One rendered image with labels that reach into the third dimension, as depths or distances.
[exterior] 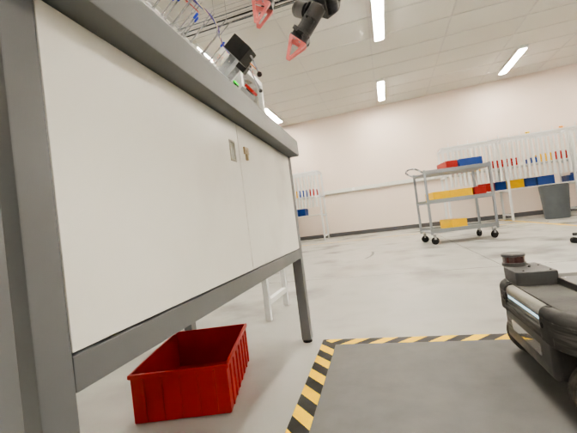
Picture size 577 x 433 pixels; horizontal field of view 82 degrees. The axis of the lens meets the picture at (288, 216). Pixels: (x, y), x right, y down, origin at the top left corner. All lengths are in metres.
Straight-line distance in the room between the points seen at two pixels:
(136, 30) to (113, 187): 0.23
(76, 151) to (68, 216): 0.08
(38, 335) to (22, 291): 0.05
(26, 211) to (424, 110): 9.35
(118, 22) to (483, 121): 9.36
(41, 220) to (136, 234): 0.14
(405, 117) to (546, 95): 3.09
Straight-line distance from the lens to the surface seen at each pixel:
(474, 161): 5.06
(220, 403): 1.10
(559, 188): 7.72
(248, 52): 0.96
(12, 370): 0.35
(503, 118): 9.78
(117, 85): 0.57
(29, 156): 0.43
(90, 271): 0.46
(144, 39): 0.59
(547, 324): 0.99
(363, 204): 9.17
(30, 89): 0.46
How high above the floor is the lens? 0.51
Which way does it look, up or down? 1 degrees up
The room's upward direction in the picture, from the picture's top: 7 degrees counter-clockwise
